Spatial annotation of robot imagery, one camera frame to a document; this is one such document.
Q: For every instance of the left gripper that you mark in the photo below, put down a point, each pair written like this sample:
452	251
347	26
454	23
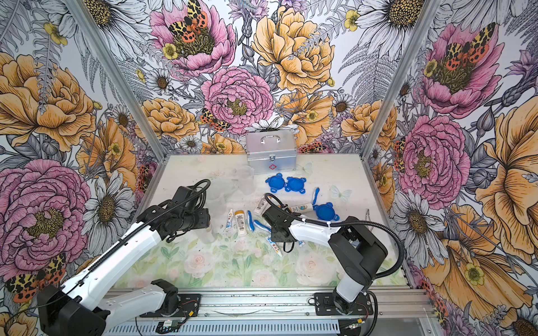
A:
202	219

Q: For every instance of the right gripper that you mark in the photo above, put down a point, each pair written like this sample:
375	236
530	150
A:
274	237

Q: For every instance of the blue lid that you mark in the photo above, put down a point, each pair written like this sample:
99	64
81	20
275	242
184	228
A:
276	182
326	212
294	184

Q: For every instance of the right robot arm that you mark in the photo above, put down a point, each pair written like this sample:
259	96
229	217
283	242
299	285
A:
358	250

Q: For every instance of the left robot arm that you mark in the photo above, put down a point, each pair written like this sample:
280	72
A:
78	307

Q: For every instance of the white bottle back label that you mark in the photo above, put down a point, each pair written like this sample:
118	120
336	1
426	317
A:
261	207

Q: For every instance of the toothpaste tube front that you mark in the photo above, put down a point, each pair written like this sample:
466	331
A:
274	246

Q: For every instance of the blue toothbrush in wrapper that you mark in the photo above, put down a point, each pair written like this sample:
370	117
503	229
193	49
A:
250	221

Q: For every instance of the white bottle lying sideways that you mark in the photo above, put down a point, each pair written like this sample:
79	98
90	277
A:
302	208

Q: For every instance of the white bottle left barcode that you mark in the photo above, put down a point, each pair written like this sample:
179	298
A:
241	222

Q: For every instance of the small toothpaste tube left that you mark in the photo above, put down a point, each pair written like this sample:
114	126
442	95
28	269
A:
230	218

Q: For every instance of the blue toothbrush near lid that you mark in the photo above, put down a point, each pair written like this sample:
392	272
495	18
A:
315	196

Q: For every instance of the silver metal first-aid case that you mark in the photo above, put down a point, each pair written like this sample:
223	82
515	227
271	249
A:
269	152

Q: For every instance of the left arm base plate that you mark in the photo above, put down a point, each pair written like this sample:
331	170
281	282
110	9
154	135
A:
183	306

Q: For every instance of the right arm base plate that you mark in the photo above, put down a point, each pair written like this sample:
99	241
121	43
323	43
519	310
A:
329	304

